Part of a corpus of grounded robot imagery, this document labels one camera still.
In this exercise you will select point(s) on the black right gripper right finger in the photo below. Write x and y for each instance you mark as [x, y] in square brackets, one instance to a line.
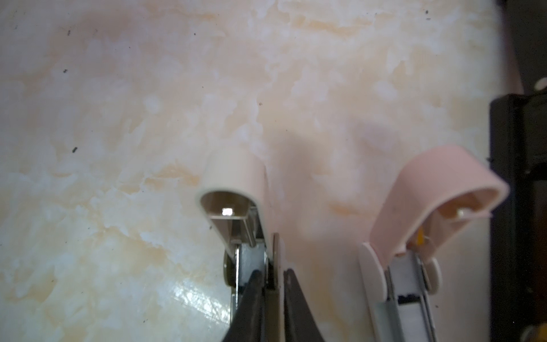
[299, 323]

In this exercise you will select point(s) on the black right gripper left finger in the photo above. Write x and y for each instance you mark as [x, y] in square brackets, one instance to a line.
[247, 323]

